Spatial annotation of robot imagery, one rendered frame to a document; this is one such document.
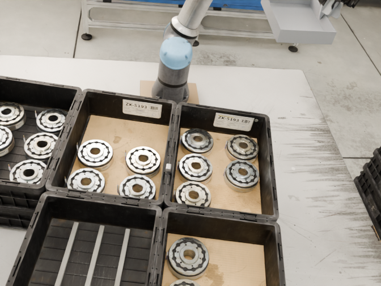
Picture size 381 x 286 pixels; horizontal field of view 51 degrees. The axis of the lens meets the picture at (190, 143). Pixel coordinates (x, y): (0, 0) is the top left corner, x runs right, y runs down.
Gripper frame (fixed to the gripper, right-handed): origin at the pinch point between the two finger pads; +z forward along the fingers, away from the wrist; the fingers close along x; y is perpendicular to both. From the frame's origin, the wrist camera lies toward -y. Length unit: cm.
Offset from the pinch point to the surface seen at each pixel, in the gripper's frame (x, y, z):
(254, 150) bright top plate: -24, 44, 31
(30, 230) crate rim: -87, 72, 43
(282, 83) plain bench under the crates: 10.3, -7.8, 37.0
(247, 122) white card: -27, 36, 28
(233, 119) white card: -31, 35, 29
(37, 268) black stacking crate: -84, 77, 53
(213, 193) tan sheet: -39, 58, 39
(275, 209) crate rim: -30, 71, 25
